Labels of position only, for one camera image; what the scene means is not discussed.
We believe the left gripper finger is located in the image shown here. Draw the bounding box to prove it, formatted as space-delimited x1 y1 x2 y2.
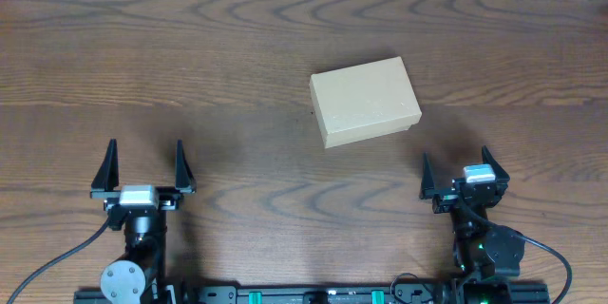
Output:
91 139 119 191
175 140 197 190

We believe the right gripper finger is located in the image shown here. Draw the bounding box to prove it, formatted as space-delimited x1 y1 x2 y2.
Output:
482 145 510 183
420 153 435 198

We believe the cardboard box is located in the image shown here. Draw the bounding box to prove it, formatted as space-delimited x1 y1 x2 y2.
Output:
310 57 422 148

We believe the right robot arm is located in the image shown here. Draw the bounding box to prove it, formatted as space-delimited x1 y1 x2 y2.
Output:
419 146 524 303

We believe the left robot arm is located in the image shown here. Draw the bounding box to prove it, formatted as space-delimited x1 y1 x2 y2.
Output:
90 139 197 303

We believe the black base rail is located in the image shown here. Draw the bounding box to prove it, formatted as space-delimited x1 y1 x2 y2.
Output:
73 279 551 304

